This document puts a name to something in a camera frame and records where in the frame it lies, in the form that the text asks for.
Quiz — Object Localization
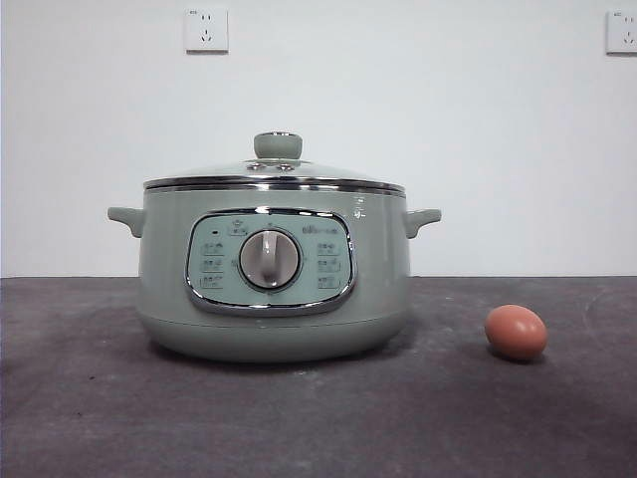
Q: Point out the white wall socket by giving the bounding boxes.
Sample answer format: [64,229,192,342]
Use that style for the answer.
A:
[185,8,231,55]
[605,10,637,57]

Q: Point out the pale green electric pot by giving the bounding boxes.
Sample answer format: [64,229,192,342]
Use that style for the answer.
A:
[106,184,443,363]

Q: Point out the glass lid with green knob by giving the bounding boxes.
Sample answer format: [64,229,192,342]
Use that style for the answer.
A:
[142,130,405,193]

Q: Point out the brown egg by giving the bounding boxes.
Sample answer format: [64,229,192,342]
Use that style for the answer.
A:
[484,304,549,362]

